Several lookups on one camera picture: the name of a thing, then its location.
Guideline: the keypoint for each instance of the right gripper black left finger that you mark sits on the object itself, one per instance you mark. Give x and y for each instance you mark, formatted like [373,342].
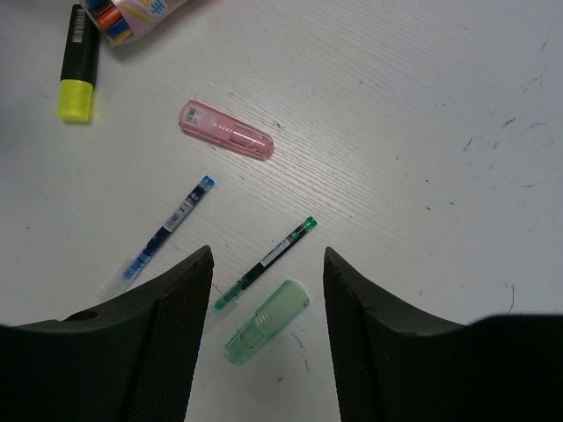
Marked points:
[131,358]

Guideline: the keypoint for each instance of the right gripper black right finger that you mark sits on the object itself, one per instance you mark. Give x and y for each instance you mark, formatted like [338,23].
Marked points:
[395,362]

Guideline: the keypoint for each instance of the yellow capped black highlighter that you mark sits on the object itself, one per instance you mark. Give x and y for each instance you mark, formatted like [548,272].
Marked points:
[79,68]

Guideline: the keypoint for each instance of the blue gel pen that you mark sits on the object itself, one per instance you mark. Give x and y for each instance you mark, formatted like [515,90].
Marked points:
[121,281]

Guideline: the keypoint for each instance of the green gel pen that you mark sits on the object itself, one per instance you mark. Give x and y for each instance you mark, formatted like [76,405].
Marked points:
[252,275]

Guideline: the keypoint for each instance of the pink translucent eraser case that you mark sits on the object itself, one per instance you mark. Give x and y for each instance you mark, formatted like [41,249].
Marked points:
[219,129]

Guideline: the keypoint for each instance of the pink capped clear marker tube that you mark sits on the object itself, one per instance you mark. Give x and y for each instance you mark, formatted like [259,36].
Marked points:
[125,21]

